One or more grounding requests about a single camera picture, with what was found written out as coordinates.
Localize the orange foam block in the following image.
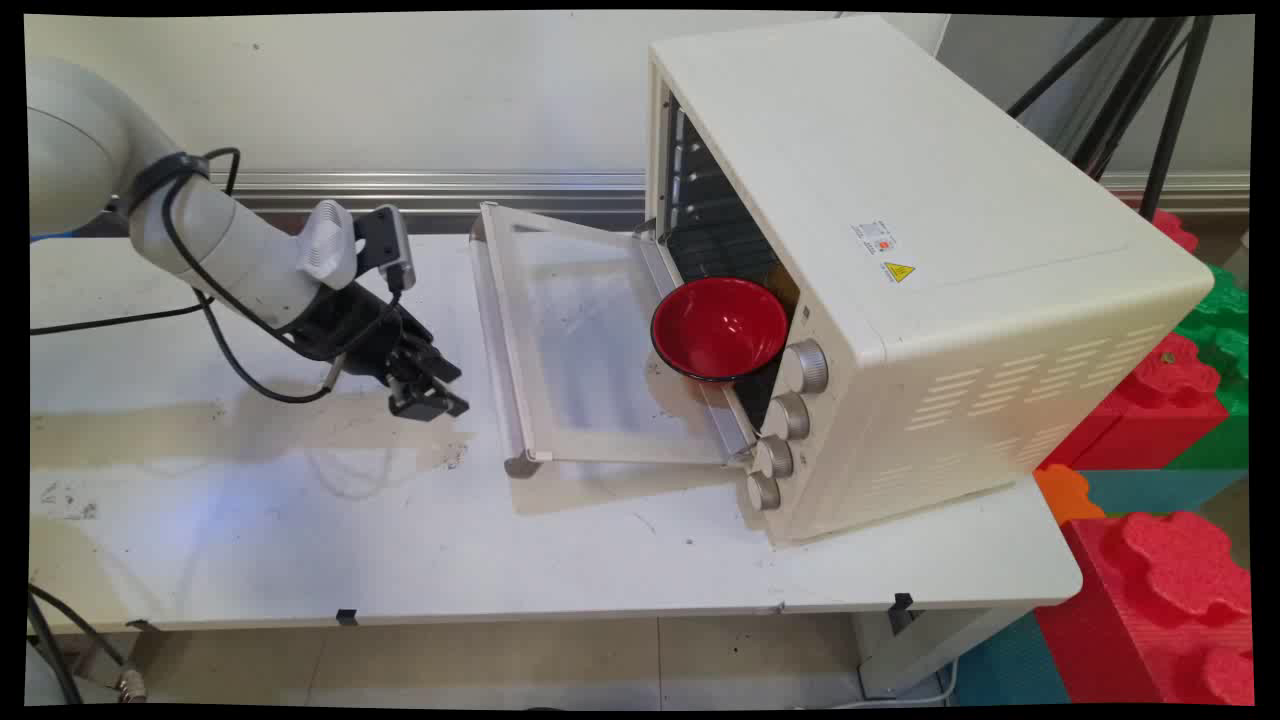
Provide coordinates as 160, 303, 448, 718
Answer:
1032, 464, 1107, 527

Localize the red bowl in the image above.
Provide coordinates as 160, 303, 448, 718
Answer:
650, 276, 791, 385

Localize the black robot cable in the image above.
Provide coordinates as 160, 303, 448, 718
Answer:
28, 148, 405, 405

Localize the white table leg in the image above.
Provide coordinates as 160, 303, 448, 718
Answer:
852, 602, 1035, 699

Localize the black floor cable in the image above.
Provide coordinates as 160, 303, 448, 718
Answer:
26, 584, 147, 705

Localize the large red foam block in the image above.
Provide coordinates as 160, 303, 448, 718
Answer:
1034, 510, 1255, 707

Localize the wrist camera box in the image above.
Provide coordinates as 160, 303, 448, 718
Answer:
352, 204, 417, 295

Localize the aluminium wall rail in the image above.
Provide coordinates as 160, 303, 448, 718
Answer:
206, 170, 649, 213

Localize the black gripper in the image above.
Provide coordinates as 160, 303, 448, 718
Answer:
292, 282, 471, 423

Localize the glass oven door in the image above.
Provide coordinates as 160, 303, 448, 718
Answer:
470, 202, 757, 479

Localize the cream toaster oven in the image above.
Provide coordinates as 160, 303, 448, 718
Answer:
644, 14, 1217, 547

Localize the green foam block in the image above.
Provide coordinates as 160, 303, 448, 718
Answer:
1162, 262, 1251, 471

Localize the black tripod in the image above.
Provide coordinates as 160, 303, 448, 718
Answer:
1006, 14, 1215, 223

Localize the teal foam block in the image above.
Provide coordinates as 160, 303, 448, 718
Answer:
1078, 468, 1249, 517

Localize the small red foam block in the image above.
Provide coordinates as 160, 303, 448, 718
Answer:
1120, 198, 1201, 255

